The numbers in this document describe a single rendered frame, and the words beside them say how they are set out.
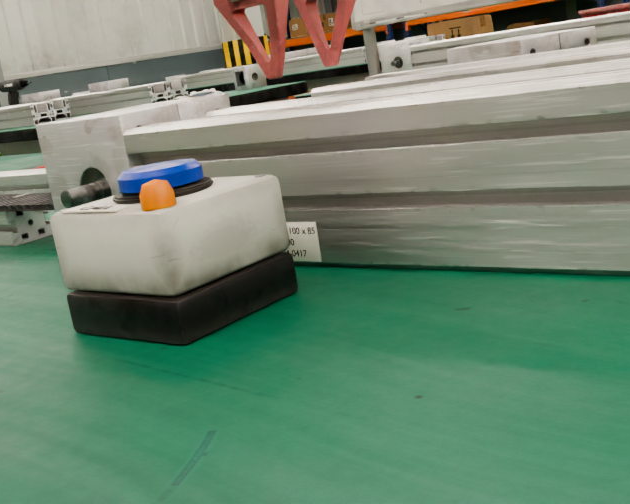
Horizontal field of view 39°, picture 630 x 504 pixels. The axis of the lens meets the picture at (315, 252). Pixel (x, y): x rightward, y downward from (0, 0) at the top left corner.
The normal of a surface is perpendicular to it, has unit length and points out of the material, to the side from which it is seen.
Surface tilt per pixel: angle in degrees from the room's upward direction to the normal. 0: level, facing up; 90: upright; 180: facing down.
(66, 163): 90
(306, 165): 90
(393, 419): 0
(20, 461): 0
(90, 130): 90
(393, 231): 90
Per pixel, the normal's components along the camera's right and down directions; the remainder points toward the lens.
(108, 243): -0.61, 0.27
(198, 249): 0.77, 0.01
